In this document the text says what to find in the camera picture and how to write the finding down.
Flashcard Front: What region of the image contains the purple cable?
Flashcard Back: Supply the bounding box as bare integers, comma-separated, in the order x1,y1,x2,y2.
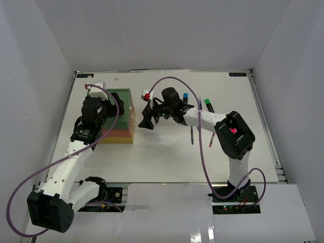
6,83,125,238
149,76,267,206

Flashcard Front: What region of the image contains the green drawer cabinet box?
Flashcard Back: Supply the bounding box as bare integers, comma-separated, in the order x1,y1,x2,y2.
100,89,136,144

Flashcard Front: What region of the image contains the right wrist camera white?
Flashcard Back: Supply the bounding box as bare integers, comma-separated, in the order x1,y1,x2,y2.
141,89,154,101

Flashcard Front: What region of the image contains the left black corner label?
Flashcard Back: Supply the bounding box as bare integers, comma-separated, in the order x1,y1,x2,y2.
76,73,94,78

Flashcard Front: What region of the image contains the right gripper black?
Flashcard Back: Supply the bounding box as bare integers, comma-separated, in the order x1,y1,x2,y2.
139,98,174,130

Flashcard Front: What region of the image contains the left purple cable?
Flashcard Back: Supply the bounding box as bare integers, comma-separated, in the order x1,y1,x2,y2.
6,83,125,238

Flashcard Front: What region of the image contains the green cap black highlighter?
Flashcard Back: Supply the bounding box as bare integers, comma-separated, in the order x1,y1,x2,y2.
205,99,215,113

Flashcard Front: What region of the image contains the red pen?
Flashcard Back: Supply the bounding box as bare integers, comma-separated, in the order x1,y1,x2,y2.
209,133,215,147

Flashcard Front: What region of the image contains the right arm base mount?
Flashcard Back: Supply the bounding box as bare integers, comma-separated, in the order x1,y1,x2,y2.
208,186,261,215

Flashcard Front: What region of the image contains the pink cap black highlighter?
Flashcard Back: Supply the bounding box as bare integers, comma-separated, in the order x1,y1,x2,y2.
230,128,237,134

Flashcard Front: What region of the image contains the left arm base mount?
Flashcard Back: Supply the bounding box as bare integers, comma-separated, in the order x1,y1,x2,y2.
79,187,128,213

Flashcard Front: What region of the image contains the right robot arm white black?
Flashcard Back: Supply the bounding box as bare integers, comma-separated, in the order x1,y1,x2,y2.
139,87,255,202

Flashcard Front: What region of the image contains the black corner label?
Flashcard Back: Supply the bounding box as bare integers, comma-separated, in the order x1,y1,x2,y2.
229,72,247,77
76,73,94,78

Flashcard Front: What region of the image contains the purple pen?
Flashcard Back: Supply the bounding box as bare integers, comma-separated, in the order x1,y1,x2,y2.
190,126,194,145

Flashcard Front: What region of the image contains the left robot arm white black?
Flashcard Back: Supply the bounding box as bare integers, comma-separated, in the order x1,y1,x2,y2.
27,92,125,233

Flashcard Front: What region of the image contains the blue cap black highlighter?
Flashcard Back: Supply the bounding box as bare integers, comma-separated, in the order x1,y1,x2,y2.
182,93,188,105

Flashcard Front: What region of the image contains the right black corner label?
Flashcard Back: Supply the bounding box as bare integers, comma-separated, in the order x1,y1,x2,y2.
229,72,247,77

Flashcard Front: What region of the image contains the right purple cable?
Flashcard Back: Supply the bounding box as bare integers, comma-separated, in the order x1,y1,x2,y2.
149,76,267,206

